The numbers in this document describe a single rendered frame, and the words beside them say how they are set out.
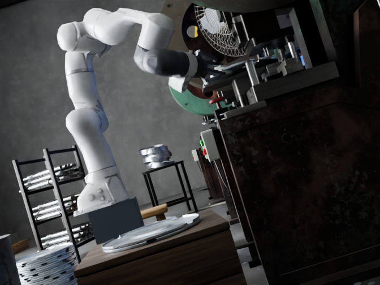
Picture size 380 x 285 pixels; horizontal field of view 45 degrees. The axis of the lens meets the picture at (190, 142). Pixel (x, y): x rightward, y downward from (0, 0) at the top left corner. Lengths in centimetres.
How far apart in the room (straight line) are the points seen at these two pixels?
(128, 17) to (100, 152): 53
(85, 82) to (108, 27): 28
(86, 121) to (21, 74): 739
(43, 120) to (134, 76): 185
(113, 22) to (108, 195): 63
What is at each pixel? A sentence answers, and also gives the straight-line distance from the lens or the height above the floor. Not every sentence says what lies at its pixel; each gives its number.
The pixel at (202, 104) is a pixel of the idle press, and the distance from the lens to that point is 486.
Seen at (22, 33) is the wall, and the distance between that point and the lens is 926.
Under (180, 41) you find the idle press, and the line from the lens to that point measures 321.
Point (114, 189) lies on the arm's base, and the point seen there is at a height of 50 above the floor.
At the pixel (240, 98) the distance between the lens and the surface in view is 176.
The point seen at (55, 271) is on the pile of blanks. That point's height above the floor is 22.
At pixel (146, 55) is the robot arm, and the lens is 142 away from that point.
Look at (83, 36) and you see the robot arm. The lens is 176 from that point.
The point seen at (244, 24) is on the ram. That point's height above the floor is 95.
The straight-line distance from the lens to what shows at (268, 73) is 176.
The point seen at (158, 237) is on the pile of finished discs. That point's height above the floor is 35.
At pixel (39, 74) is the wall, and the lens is 899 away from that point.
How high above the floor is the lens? 52
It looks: 2 degrees up
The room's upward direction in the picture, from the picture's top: 17 degrees counter-clockwise
